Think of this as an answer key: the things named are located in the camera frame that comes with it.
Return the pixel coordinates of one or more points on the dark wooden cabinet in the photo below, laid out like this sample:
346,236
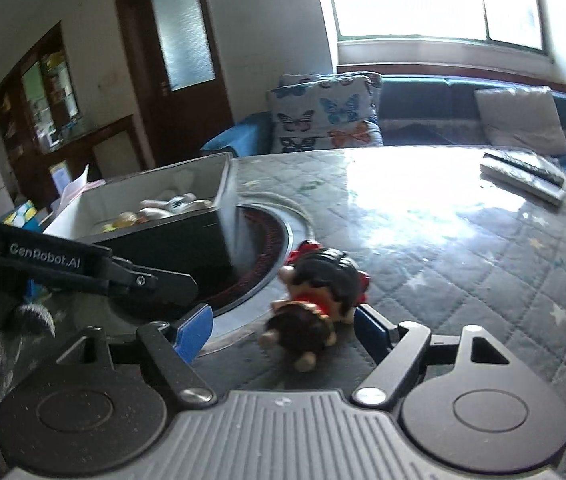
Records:
93,145

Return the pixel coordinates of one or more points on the grey pillow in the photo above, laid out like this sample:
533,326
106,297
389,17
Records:
523,120

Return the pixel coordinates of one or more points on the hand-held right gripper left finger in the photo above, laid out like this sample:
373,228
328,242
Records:
193,332

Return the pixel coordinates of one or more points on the green round toy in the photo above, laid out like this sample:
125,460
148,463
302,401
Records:
123,220

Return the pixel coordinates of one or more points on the black-haired doll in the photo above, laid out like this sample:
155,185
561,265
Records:
313,310

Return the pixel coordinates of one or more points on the blue sofa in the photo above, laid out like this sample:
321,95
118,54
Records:
428,100

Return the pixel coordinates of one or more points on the grey quilted desktop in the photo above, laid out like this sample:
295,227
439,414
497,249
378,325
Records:
463,285

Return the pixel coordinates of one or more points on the window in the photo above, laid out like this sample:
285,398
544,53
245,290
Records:
428,0

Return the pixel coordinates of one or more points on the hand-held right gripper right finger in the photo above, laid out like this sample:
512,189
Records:
370,327

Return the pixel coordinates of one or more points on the peanut toy with white ears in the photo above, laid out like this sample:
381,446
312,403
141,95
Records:
155,211

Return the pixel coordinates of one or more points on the white paper sheet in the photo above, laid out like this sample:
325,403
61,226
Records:
75,182

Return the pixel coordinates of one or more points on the silver remote control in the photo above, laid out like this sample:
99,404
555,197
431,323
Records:
518,182

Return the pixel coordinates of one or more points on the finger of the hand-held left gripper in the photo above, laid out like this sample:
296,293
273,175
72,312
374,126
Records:
158,282

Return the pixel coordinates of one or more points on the green and yellow carton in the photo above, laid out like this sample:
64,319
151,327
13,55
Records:
59,175

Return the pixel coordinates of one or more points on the black cardboard box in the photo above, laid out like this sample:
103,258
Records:
178,245

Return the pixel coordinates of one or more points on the dark remote control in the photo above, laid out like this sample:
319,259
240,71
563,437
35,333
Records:
528,167

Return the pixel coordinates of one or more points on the butterfly print pillow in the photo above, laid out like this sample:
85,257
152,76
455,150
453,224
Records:
303,79
323,115

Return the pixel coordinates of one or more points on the blue dotted tissue box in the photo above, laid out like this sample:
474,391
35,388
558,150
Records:
20,212

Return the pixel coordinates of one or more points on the dark wooden door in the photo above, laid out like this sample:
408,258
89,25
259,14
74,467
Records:
188,125

